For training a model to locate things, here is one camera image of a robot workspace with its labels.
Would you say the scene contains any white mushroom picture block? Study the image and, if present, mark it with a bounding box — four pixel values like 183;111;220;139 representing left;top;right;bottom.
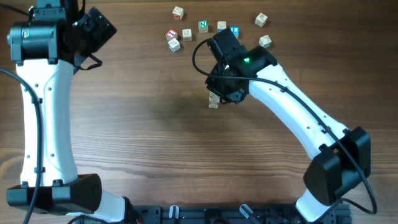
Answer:
208;102;219;109

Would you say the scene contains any blue L block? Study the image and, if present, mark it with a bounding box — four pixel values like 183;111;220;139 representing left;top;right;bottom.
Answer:
230;26;239;38

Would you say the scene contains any green Z block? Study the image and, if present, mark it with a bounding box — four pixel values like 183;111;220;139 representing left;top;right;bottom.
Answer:
210;91;218;98
259;35;272;49

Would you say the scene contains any green N block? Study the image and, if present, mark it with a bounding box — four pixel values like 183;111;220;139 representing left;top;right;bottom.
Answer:
198;20;208;34

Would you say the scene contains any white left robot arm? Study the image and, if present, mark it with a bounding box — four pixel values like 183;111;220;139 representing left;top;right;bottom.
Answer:
6;0;142;223

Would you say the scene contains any white plain block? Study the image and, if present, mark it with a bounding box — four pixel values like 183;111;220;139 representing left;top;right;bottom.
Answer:
182;29;192;42

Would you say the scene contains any white blue-sided block left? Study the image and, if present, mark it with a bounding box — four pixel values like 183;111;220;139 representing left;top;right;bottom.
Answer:
168;38;181;52

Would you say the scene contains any white block far right top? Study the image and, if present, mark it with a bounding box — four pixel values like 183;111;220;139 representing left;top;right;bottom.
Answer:
255;12;268;27

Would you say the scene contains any red I block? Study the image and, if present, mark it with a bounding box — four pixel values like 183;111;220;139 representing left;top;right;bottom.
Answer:
165;29;178;41

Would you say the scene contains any red-sided block top left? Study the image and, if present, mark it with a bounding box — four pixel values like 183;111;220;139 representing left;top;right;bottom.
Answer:
172;6;184;21

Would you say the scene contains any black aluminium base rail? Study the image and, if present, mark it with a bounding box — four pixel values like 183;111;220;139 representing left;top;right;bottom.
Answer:
74;203;352;224

